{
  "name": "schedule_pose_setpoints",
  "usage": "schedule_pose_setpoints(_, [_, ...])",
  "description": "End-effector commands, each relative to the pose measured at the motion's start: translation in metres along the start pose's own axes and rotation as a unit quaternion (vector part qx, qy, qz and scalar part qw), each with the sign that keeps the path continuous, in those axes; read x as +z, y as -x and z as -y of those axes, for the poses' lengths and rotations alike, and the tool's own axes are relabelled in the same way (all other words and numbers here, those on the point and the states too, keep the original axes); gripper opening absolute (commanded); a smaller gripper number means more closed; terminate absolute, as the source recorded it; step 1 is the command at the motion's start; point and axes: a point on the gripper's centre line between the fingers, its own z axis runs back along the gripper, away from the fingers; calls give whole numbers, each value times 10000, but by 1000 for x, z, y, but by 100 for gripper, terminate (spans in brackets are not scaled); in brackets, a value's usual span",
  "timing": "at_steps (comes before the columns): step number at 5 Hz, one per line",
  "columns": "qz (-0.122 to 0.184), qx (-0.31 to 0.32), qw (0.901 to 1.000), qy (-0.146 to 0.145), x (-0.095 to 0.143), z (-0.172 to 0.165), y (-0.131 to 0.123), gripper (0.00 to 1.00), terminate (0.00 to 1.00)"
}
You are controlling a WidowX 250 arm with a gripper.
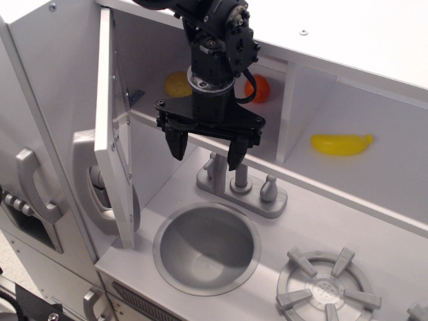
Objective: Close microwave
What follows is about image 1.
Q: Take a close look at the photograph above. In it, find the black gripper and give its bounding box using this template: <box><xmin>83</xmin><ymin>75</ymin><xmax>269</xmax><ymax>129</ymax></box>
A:
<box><xmin>154</xmin><ymin>91</ymin><xmax>265</xmax><ymax>171</ymax></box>

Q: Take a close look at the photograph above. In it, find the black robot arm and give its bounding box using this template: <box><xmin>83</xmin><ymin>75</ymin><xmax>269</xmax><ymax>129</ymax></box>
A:
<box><xmin>138</xmin><ymin>1</ymin><xmax>265</xmax><ymax>171</ymax></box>

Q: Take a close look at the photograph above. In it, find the yellow toy lemon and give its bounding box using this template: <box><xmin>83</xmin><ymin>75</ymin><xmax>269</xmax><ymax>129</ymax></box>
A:
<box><xmin>164</xmin><ymin>71</ymin><xmax>192</xmax><ymax>98</ymax></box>

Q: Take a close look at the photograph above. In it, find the grey toy faucet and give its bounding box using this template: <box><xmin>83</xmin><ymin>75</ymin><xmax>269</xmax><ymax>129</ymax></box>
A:
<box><xmin>197</xmin><ymin>152</ymin><xmax>288</xmax><ymax>219</ymax></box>

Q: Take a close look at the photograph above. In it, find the orange toy fruit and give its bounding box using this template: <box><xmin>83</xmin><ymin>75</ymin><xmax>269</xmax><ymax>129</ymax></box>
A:
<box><xmin>244</xmin><ymin>74</ymin><xmax>270</xmax><ymax>104</ymax></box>

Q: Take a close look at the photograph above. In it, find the round metal sink bowl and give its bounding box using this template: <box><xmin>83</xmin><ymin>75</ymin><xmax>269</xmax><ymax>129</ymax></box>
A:
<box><xmin>152</xmin><ymin>202</ymin><xmax>261</xmax><ymax>296</ymax></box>

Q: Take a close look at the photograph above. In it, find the yellow toy banana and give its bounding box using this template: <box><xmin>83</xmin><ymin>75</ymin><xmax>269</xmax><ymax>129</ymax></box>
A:
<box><xmin>310</xmin><ymin>134</ymin><xmax>374</xmax><ymax>156</ymax></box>

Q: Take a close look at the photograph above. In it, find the white toy kitchen cabinet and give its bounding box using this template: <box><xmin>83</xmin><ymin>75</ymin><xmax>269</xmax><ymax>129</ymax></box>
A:
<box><xmin>1</xmin><ymin>1</ymin><xmax>427</xmax><ymax>320</ymax></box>

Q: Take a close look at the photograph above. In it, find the black oven vent panel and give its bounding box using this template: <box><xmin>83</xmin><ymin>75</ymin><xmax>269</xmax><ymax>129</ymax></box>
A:
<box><xmin>112</xmin><ymin>282</ymin><xmax>181</xmax><ymax>321</ymax></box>

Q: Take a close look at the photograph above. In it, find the grey toy stove burner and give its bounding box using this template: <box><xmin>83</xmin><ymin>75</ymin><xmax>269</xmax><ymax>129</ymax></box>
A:
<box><xmin>276</xmin><ymin>247</ymin><xmax>382</xmax><ymax>320</ymax></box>

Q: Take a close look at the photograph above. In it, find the grey ice dispenser panel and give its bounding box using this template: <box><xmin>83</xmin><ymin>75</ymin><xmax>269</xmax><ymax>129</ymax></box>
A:
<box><xmin>1</xmin><ymin>188</ymin><xmax>64</xmax><ymax>254</ymax></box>

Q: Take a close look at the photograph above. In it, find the black cable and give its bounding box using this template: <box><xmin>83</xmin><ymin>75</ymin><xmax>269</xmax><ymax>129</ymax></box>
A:
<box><xmin>233</xmin><ymin>68</ymin><xmax>259</xmax><ymax>104</ymax></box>

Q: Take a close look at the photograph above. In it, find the grey toy wall phone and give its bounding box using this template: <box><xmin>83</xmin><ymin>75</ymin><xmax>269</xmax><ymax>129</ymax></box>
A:
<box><xmin>89</xmin><ymin>165</ymin><xmax>110</xmax><ymax>207</ymax></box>

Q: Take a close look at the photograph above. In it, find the grey fridge door handle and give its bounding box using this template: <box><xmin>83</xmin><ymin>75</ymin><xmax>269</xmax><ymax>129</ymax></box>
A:
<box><xmin>15</xmin><ymin>148</ymin><xmax>64</xmax><ymax>224</ymax></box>

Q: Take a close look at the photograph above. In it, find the grey lower door handle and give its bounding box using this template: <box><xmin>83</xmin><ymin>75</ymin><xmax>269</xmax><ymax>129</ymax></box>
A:
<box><xmin>83</xmin><ymin>290</ymin><xmax>105</xmax><ymax>321</ymax></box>

